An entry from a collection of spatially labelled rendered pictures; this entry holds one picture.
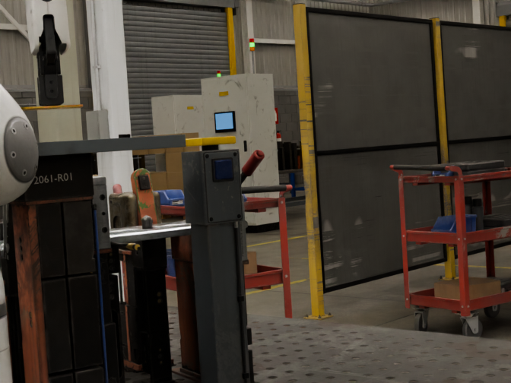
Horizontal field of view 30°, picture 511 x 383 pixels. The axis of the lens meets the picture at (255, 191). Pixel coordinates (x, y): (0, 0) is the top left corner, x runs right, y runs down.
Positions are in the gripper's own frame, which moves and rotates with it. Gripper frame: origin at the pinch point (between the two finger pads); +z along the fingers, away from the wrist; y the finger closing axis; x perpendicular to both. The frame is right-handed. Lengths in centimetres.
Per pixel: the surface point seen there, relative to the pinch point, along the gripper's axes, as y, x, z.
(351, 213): 462, -233, 59
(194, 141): 6.5, -21.4, 8.2
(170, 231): 32.3, -22.0, 23.7
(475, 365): 25, -77, 54
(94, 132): 433, -61, -5
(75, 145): -5.1, -2.4, 7.9
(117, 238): 29.6, -12.1, 23.9
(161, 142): -1.8, -14.8, 8.2
